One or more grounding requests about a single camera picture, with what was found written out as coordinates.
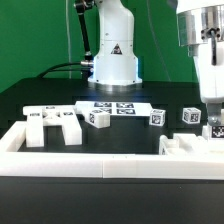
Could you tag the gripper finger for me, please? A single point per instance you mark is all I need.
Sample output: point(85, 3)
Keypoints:
point(214, 113)

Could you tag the white chair seat piece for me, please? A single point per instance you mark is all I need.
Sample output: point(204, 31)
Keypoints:
point(190, 144)

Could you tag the white chair back piece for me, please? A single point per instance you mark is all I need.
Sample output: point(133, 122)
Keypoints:
point(39, 117)

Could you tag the white U-shaped fence frame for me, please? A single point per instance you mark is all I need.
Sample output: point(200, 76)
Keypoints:
point(15, 163)

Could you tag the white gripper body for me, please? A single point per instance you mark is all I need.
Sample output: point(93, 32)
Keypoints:
point(210, 77)

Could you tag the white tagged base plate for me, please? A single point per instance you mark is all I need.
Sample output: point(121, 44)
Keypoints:
point(115, 108)

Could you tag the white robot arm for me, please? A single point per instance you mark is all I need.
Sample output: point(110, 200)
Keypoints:
point(200, 29)

